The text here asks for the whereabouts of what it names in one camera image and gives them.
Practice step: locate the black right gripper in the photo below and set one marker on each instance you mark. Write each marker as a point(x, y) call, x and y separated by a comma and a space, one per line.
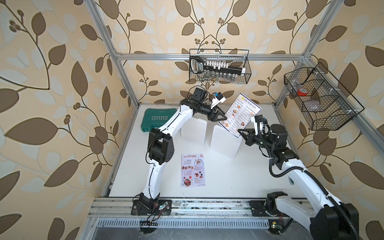
point(250, 137)

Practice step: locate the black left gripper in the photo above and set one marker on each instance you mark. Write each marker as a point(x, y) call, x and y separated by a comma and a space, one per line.
point(212, 118)

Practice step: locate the white Dim Sum Inn menu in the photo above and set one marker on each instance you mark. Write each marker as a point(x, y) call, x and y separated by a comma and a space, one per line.
point(239, 114)

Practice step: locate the pink special menu sheet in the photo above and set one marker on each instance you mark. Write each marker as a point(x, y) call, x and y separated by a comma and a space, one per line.
point(193, 171)

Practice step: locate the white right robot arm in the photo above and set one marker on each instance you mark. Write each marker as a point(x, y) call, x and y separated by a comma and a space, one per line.
point(328, 218)

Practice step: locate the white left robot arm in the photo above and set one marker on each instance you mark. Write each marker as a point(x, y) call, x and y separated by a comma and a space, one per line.
point(160, 149)

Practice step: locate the black tool in basket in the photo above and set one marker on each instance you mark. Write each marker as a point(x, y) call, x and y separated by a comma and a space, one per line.
point(198, 66)

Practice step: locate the red object in basket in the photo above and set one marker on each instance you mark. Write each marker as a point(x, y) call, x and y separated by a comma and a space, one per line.
point(302, 92)

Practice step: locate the green plastic tool case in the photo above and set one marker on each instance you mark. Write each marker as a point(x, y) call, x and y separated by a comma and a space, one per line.
point(155, 118)

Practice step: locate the black wire basket back wall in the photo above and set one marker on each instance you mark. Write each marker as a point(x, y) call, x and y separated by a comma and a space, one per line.
point(234, 57)

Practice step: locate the black wire basket wall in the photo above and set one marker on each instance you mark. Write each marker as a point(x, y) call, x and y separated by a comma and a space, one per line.
point(234, 57)
point(330, 103)

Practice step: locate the black wire basket right wall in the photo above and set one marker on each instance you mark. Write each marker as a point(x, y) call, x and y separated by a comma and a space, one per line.
point(330, 103)

